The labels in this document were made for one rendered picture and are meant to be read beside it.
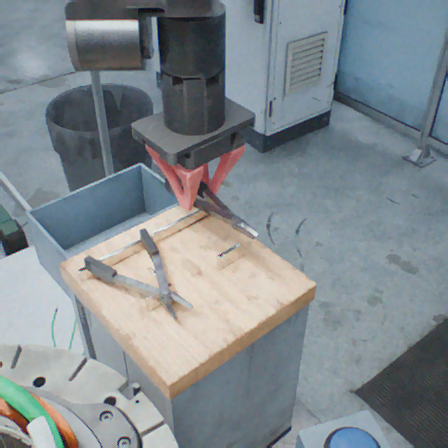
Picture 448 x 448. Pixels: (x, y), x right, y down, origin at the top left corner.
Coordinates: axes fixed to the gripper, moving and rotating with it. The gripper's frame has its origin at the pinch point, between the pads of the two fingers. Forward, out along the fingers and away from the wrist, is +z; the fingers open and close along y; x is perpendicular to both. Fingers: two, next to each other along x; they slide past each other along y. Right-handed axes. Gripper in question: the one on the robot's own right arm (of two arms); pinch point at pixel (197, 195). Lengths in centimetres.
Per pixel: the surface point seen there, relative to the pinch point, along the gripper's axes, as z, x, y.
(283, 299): 6.2, 12.3, -0.9
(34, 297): 35.8, -32.0, 11.1
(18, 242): 42, -53, 6
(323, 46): 73, -121, -173
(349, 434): 7.7, 25.4, 4.5
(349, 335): 116, -22, -80
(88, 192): 7.8, -17.4, 4.1
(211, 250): 6.5, 2.0, -0.2
